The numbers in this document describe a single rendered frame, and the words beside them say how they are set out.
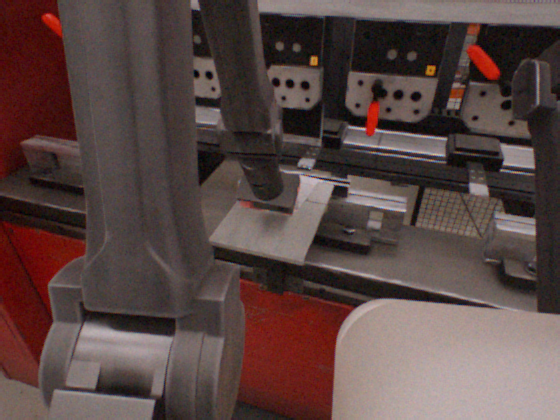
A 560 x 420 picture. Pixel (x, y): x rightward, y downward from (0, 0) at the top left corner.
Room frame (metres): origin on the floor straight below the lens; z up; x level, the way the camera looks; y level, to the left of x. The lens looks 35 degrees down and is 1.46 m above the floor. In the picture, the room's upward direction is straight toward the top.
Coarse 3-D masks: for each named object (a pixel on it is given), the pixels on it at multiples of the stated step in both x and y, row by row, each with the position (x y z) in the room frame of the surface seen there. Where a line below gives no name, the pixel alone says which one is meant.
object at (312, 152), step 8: (328, 120) 1.02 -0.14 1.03; (336, 120) 1.01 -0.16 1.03; (328, 128) 0.96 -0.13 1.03; (336, 128) 0.96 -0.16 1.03; (344, 128) 0.99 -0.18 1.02; (328, 136) 0.94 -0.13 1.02; (336, 136) 0.94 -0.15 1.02; (344, 136) 0.98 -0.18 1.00; (304, 144) 0.96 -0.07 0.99; (328, 144) 0.94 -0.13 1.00; (336, 144) 0.93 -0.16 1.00; (312, 152) 0.88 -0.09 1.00; (320, 152) 0.89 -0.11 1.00; (304, 160) 0.84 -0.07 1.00; (312, 160) 0.84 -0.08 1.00; (304, 168) 0.81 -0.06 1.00
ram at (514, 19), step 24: (192, 0) 0.80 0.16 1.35; (264, 0) 0.76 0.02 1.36; (288, 0) 0.75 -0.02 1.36; (312, 0) 0.73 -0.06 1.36; (336, 0) 0.72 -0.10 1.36; (360, 0) 0.71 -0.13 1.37; (384, 0) 0.70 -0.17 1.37; (408, 0) 0.69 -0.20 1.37; (432, 0) 0.67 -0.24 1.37; (456, 0) 0.66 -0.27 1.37; (528, 24) 0.63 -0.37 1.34; (552, 24) 0.62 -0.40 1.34
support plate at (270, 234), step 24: (312, 192) 0.70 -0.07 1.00; (240, 216) 0.62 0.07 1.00; (264, 216) 0.62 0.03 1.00; (288, 216) 0.62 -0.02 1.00; (312, 216) 0.62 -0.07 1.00; (216, 240) 0.54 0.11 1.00; (240, 240) 0.54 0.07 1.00; (264, 240) 0.54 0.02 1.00; (288, 240) 0.54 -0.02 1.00; (312, 240) 0.55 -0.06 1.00
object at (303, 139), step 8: (288, 112) 0.78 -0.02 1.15; (296, 112) 0.77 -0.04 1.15; (304, 112) 0.77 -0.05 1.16; (312, 112) 0.76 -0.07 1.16; (320, 112) 0.76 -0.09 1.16; (288, 120) 0.78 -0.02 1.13; (296, 120) 0.77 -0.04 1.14; (304, 120) 0.77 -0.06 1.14; (312, 120) 0.76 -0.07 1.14; (320, 120) 0.76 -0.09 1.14; (288, 128) 0.78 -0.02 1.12; (296, 128) 0.77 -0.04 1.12; (304, 128) 0.77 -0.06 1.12; (312, 128) 0.76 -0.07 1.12; (320, 128) 0.76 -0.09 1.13; (288, 136) 0.79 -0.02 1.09; (296, 136) 0.78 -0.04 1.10; (304, 136) 0.77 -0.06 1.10; (312, 136) 0.76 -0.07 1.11; (320, 136) 0.76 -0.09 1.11; (312, 144) 0.77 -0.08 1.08; (320, 144) 0.76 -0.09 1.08
